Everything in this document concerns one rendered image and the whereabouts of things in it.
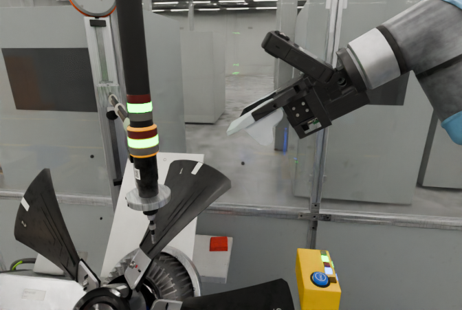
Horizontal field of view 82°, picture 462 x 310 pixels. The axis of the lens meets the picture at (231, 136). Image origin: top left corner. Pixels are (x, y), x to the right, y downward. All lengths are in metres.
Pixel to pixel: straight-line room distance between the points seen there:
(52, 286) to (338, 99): 0.78
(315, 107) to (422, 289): 1.39
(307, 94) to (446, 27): 0.17
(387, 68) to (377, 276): 1.28
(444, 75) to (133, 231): 0.82
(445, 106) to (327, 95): 0.14
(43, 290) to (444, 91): 0.91
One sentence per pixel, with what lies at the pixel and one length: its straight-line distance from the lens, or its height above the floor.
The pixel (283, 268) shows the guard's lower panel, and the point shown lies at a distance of 1.48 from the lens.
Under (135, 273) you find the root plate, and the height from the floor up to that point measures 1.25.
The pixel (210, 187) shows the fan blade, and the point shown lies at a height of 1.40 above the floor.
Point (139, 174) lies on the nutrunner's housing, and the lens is 0.44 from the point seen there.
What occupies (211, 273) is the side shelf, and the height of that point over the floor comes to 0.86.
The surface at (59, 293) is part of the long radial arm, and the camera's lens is 0.86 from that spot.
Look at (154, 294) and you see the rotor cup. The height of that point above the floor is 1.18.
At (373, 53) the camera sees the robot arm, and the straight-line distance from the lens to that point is 0.40.
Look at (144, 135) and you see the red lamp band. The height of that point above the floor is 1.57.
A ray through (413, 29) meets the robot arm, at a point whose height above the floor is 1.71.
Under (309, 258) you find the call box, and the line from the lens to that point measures 0.94.
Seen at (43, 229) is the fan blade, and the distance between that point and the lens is 0.75.
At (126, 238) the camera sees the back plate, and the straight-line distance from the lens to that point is 0.91.
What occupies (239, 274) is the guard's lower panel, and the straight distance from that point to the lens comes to 1.52.
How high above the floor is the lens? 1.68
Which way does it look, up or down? 17 degrees down
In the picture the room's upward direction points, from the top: straight up
